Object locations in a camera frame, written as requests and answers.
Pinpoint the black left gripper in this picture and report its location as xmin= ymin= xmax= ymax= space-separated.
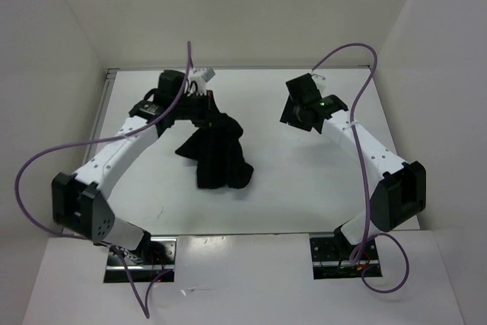
xmin=174 ymin=91 xmax=229 ymax=129

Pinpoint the black skirt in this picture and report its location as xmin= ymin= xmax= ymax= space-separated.
xmin=175 ymin=113 xmax=254 ymax=190

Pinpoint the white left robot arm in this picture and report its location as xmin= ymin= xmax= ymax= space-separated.
xmin=52 ymin=68 xmax=219 ymax=264

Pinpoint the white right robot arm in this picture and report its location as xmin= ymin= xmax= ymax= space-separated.
xmin=280 ymin=73 xmax=426 ymax=237

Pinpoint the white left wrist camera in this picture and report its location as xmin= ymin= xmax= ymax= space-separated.
xmin=187 ymin=68 xmax=215 ymax=95

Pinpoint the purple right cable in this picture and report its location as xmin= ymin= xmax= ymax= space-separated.
xmin=310 ymin=42 xmax=410 ymax=295

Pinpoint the purple cable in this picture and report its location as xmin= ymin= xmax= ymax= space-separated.
xmin=310 ymin=42 xmax=410 ymax=295
xmin=14 ymin=40 xmax=196 ymax=320

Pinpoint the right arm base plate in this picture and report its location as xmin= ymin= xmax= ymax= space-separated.
xmin=309 ymin=234 xmax=382 ymax=280

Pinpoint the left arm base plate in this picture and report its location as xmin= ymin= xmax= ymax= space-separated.
xmin=103 ymin=236 xmax=178 ymax=284

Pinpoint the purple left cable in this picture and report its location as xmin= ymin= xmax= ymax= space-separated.
xmin=14 ymin=40 xmax=196 ymax=320

